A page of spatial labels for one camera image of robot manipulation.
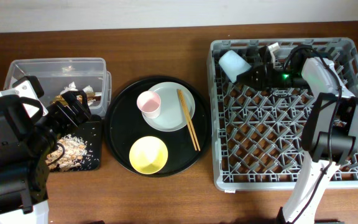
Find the white napkin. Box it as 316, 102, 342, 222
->
60, 82, 96, 96

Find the food scraps and rice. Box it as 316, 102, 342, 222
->
45, 134, 101, 172

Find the blue cup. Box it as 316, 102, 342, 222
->
218, 50, 251, 83

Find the gold snack wrapper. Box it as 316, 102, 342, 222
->
50, 92, 101, 106

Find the pink cup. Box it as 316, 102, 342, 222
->
136, 91, 161, 119

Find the yellow bowl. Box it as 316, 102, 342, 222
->
129, 136, 168, 175

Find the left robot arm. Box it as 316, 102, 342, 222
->
0, 91, 91, 223

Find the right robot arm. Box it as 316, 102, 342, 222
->
235, 45, 358, 223

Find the grey dishwasher rack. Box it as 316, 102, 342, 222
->
207, 37, 358, 191

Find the black rectangular tray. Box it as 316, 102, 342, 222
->
44, 114, 103, 173

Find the clear plastic bin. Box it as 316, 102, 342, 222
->
3, 57, 112, 118

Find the round black serving tray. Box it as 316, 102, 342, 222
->
104, 75, 211, 177

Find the pale grey plate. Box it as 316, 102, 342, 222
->
142, 82, 196, 132

